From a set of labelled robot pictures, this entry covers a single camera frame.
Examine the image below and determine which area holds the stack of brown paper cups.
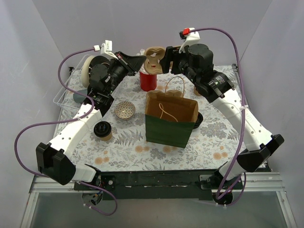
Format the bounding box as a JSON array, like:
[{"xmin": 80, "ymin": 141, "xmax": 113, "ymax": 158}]
[{"xmin": 193, "ymin": 87, "xmax": 201, "ymax": 96}]

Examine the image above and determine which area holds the black plastic cup lid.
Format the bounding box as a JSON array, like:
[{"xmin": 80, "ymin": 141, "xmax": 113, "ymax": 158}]
[{"xmin": 94, "ymin": 121, "xmax": 112, "ymax": 138}]

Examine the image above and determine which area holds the brown paper coffee cup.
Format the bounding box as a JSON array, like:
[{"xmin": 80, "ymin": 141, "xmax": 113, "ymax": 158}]
[{"xmin": 96, "ymin": 132, "xmax": 112, "ymax": 142}]

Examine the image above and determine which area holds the red ribbed straw holder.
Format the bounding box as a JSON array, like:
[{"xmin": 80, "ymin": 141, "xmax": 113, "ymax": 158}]
[{"xmin": 140, "ymin": 72, "xmax": 157, "ymax": 92}]

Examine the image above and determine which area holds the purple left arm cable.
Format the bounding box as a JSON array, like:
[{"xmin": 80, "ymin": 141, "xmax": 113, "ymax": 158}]
[{"xmin": 14, "ymin": 47, "xmax": 118, "ymax": 216}]

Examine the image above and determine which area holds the black round plate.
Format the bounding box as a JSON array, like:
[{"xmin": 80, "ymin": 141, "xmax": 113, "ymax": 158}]
[{"xmin": 88, "ymin": 56, "xmax": 110, "ymax": 71}]

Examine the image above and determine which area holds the single brown pulp cup carrier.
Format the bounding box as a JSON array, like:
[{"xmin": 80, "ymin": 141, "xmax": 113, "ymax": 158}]
[{"xmin": 144, "ymin": 47, "xmax": 165, "ymax": 75}]

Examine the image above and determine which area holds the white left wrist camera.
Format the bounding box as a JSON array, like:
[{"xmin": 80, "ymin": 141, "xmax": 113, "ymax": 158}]
[{"xmin": 93, "ymin": 40, "xmax": 118, "ymax": 59}]

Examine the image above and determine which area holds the cream round plate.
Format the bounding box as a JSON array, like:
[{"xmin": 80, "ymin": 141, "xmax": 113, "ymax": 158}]
[{"xmin": 80, "ymin": 56, "xmax": 95, "ymax": 88}]

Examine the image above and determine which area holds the brown pulp cup carrier stack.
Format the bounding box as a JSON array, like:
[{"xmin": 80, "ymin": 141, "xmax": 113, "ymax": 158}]
[{"xmin": 150, "ymin": 90, "xmax": 184, "ymax": 97}]

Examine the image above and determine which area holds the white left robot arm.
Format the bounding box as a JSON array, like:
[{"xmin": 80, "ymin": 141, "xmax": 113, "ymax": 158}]
[{"xmin": 36, "ymin": 52, "xmax": 146, "ymax": 190}]

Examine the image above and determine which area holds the aluminium frame rail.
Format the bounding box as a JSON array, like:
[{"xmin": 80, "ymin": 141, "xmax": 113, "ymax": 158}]
[{"xmin": 22, "ymin": 172, "xmax": 296, "ymax": 228}]

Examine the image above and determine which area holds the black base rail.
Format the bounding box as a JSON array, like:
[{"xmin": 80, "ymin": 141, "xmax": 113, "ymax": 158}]
[{"xmin": 73, "ymin": 170, "xmax": 243, "ymax": 206}]

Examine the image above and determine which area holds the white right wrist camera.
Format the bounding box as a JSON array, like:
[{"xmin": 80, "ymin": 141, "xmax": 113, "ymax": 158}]
[{"xmin": 179, "ymin": 28, "xmax": 200, "ymax": 53}]

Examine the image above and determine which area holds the grey blue cup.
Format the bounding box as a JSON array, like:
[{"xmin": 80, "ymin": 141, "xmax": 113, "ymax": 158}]
[{"xmin": 73, "ymin": 89, "xmax": 87, "ymax": 104}]

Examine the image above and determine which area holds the white wire dish rack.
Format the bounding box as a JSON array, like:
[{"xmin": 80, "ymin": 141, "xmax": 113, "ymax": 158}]
[{"xmin": 53, "ymin": 55, "xmax": 91, "ymax": 112}]

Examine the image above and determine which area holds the green paper bag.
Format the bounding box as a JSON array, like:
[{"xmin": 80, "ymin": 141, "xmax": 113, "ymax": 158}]
[{"xmin": 145, "ymin": 76, "xmax": 199, "ymax": 148}]

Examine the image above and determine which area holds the patterned small bowl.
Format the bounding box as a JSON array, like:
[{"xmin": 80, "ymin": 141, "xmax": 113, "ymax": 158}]
[{"xmin": 114, "ymin": 101, "xmax": 136, "ymax": 120}]

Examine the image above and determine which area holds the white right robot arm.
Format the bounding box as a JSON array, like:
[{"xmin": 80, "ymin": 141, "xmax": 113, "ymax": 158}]
[{"xmin": 160, "ymin": 44, "xmax": 284, "ymax": 189}]

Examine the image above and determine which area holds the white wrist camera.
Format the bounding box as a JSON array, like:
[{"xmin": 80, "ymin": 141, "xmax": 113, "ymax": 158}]
[
  {"xmin": 179, "ymin": 28, "xmax": 200, "ymax": 53},
  {"xmin": 93, "ymin": 40, "xmax": 118, "ymax": 59}
]

